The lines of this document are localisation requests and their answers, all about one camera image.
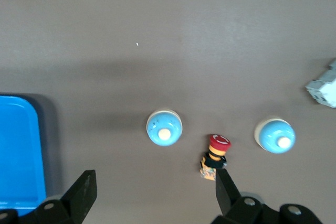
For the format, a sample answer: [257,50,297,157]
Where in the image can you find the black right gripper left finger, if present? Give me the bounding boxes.
[34,170,98,224]

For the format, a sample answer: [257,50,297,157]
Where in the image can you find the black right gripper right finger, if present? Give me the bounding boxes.
[211,168,265,224]

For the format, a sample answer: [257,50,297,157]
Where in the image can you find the blue desk bell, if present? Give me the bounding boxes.
[253,118,297,155]
[145,109,183,147]

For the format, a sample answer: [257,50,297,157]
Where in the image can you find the blue plastic tray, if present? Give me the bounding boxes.
[0,94,47,210]

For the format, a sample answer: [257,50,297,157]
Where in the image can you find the white circuit breaker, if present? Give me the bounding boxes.
[304,58,336,109]

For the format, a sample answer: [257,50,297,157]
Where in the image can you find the brown table mat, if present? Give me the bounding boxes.
[0,0,336,224]

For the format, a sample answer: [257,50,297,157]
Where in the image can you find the red button yellow collar switch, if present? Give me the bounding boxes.
[198,133,233,182]

